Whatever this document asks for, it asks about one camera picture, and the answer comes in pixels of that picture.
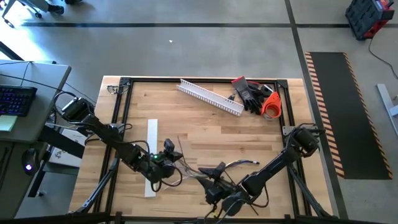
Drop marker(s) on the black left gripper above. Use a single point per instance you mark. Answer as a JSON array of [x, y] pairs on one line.
[[160, 169]]

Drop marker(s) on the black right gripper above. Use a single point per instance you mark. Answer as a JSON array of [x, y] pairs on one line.
[[233, 194]]

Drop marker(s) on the white duct cover strip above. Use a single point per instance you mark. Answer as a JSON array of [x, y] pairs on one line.
[[152, 130]]

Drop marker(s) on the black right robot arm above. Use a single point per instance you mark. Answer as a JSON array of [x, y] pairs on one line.
[[273, 165]]

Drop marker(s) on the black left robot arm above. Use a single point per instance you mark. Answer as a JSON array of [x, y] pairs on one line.
[[102, 129]]

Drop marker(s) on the grey metal mounting plate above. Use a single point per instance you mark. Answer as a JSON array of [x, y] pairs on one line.
[[287, 130]]

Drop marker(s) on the clear safety glasses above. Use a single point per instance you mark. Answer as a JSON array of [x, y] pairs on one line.
[[111, 89]]

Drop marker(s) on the black grey work glove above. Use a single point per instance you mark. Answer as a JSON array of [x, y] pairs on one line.
[[258, 93], [244, 90]]

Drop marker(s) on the black tape roll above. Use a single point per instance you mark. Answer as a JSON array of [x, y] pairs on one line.
[[264, 92]]

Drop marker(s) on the orange tape dispenser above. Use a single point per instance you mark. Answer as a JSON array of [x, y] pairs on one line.
[[276, 99]]

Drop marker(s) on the white cardboard box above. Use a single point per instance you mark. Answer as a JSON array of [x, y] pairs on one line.
[[62, 157]]

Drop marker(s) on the grey desk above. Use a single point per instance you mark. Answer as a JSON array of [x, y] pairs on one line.
[[46, 93]]

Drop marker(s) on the black computer mouse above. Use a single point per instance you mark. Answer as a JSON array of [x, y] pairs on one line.
[[29, 161]]

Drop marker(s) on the black striped floor mat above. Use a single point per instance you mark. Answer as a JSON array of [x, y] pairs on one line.
[[348, 118]]

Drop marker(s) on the black keyboard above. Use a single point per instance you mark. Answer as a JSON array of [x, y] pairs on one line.
[[15, 101]]

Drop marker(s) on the green sticky note pad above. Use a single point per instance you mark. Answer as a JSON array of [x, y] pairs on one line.
[[7, 123]]

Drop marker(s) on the grey chair base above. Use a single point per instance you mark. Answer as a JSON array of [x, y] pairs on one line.
[[56, 9]]

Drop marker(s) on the grey metal bar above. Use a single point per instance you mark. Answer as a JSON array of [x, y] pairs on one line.
[[385, 99]]

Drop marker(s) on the black and red tool box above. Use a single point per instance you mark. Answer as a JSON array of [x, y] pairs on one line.
[[363, 17]]

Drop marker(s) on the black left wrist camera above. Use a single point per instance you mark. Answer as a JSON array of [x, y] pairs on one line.
[[168, 145]]

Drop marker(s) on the black aluminium table frame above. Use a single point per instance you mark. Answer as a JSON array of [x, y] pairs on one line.
[[155, 80]]

